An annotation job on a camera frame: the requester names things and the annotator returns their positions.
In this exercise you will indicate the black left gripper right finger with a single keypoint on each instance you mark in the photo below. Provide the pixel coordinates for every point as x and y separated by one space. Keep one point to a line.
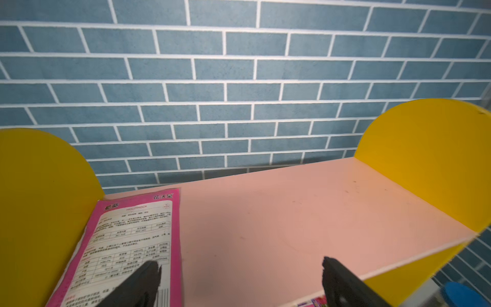
343 288

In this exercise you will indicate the mixed aster flower seed packet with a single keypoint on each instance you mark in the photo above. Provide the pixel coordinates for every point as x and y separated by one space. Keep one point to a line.
319 301

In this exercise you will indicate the pink back seed packet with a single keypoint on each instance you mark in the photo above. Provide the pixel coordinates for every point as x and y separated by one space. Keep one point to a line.
120 236

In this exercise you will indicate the yellow wooden shelf unit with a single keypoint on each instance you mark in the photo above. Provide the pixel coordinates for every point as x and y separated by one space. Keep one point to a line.
414 195

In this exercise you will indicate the clear pencil tube blue lid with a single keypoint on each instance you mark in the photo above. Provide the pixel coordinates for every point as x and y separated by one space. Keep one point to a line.
458 295

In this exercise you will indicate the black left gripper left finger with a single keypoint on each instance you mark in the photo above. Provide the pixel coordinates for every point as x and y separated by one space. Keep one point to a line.
139 289

